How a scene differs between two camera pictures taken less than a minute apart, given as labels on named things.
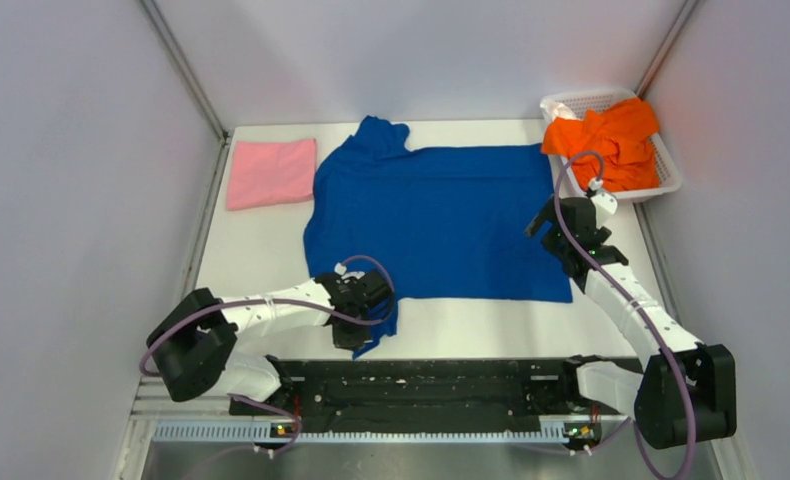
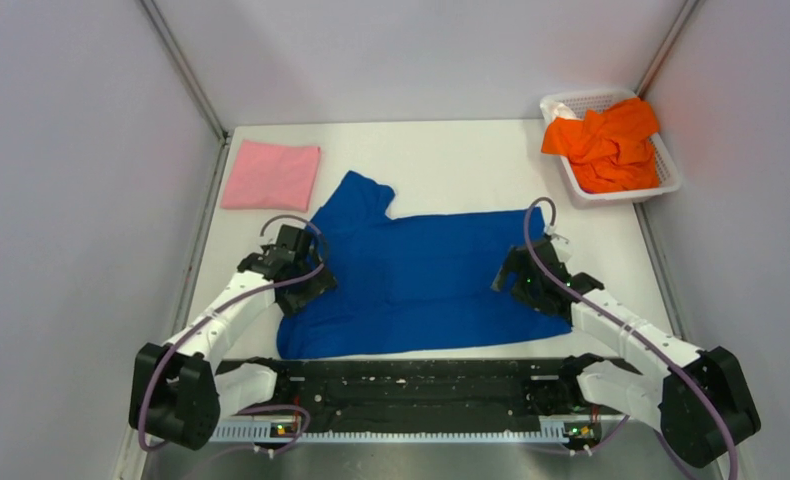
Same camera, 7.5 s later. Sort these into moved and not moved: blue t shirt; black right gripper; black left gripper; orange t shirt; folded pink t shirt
Moved: black left gripper; blue t shirt; black right gripper
Not moved: orange t shirt; folded pink t shirt
